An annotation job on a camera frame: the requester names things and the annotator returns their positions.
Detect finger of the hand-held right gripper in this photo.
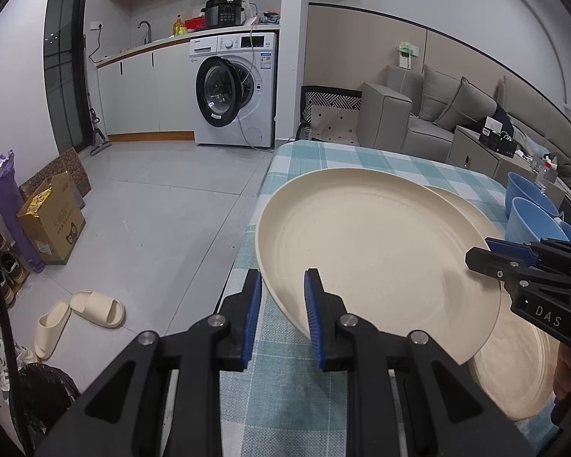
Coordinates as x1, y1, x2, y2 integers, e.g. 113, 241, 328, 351
465, 246, 571, 291
485, 236, 571, 267

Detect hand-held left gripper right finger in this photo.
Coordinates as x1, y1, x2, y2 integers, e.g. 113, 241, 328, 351
303, 268, 536, 457

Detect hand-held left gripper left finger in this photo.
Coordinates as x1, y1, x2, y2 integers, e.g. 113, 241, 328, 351
35, 269, 263, 457

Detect cream plate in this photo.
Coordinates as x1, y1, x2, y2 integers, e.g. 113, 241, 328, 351
423, 185, 560, 422
254, 168, 502, 366

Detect person's right hand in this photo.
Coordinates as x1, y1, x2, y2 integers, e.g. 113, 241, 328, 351
554, 343, 571, 401

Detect clear water bottle red cap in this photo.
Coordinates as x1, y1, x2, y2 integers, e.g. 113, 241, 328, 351
533, 155, 560, 196

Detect grey side cabinet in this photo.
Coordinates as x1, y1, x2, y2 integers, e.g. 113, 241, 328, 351
446, 126, 510, 179

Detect black box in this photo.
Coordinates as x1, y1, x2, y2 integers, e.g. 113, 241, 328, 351
478, 131, 517, 158

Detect dark cloth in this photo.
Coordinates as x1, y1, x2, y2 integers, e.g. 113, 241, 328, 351
492, 105, 515, 139

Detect grey cushion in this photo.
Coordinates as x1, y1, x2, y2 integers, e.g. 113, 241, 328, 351
419, 64, 462, 125
435, 76, 498, 131

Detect cream slipper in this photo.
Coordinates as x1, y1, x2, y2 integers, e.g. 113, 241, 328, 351
34, 300, 72, 360
70, 290, 125, 328

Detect teal checkered tablecloth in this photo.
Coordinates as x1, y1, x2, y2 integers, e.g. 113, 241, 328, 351
219, 142, 560, 457

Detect grey sofa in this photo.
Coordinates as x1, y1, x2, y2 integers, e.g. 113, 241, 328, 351
359, 64, 571, 191

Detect white washing machine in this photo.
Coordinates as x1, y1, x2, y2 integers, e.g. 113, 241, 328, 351
189, 32, 278, 148

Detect yellow cardboard box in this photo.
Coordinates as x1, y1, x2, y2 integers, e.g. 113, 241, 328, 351
16, 174, 86, 265

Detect black trash bag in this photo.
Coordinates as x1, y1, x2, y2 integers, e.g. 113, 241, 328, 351
2, 362, 81, 457

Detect brown patterned board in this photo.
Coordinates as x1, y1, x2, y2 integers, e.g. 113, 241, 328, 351
19, 147, 92, 201

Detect upright vacuum cleaner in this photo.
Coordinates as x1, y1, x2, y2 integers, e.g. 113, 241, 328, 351
88, 107, 112, 155

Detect white kitchen counter cabinets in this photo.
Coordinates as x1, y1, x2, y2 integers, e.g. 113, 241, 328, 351
96, 38, 196, 142

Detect shoe rack with shoes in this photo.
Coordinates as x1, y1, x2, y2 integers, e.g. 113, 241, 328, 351
0, 200, 39, 391

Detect purple bag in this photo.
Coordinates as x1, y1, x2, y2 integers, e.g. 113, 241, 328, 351
0, 150, 46, 274

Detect black pressure cooker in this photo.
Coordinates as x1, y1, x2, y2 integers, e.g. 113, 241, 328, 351
202, 0, 246, 29

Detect dark glass door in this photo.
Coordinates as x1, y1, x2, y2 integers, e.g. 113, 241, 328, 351
44, 0, 100, 150

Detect wall socket with green charger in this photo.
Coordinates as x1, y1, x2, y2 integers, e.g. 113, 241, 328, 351
394, 43, 419, 71

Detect black cable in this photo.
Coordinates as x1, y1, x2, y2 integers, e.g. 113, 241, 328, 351
0, 238, 34, 457

